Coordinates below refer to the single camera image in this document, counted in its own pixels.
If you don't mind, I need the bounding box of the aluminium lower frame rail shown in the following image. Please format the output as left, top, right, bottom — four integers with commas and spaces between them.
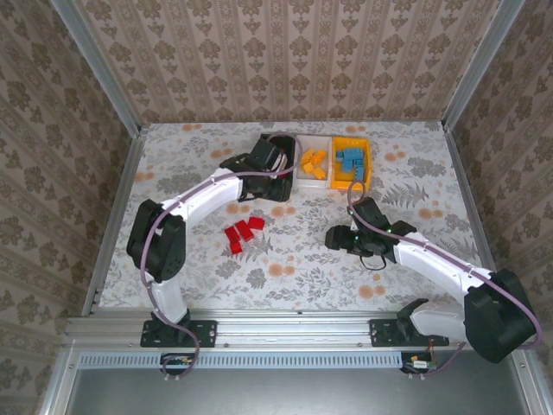
36, 341, 81, 415
512, 348, 552, 415

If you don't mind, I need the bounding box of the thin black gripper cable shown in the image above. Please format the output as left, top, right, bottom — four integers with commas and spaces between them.
360, 252, 389, 271

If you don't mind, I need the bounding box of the small electronics board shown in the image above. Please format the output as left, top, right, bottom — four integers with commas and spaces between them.
160, 352, 196, 376
399, 352, 435, 375

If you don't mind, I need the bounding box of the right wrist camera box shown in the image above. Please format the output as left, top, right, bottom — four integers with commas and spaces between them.
349, 197, 390, 233

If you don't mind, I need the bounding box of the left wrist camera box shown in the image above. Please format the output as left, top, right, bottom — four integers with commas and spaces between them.
250, 133, 289, 174

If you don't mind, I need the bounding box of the grey metal panel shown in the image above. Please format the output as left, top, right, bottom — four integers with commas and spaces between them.
64, 367, 531, 415

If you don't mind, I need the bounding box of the aluminium mounting rail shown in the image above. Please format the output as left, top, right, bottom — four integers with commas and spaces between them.
63, 309, 531, 348

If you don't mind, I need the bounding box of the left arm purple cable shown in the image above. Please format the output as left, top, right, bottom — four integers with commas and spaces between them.
141, 132, 302, 381

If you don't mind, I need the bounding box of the white plastic bin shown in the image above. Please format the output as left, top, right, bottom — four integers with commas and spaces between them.
294, 134, 334, 190

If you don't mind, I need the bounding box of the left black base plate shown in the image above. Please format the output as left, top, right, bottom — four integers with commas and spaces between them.
140, 319, 217, 348

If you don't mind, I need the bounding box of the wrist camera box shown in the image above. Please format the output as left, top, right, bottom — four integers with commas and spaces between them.
349, 197, 390, 233
250, 133, 289, 174

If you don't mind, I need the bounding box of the black plastic bin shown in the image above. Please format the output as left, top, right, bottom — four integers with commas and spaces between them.
257, 132, 299, 189

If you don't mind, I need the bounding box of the aluminium frame post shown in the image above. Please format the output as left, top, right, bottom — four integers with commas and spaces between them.
50, 0, 143, 137
441, 0, 527, 133

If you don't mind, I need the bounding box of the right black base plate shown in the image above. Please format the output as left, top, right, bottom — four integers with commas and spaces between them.
369, 318, 449, 348

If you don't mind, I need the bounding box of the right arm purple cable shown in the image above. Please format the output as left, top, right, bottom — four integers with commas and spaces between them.
346, 180, 543, 381

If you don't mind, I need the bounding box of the yellow plastic bin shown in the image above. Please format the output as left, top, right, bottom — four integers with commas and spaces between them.
330, 136, 372, 191

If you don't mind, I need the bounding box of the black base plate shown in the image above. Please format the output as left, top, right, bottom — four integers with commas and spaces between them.
140, 319, 217, 348
369, 318, 449, 348

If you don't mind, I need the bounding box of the floral table covering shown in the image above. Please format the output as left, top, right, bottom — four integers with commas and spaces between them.
98, 121, 497, 313

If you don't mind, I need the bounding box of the aluminium table side rail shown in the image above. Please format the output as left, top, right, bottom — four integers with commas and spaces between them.
443, 123, 512, 315
80, 124, 150, 316

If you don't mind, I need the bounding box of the grey slotted cable duct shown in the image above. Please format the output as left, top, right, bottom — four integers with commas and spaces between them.
79, 350, 407, 370

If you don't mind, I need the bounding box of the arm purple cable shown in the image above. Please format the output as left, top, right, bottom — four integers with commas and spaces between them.
141, 132, 302, 381
346, 180, 543, 381

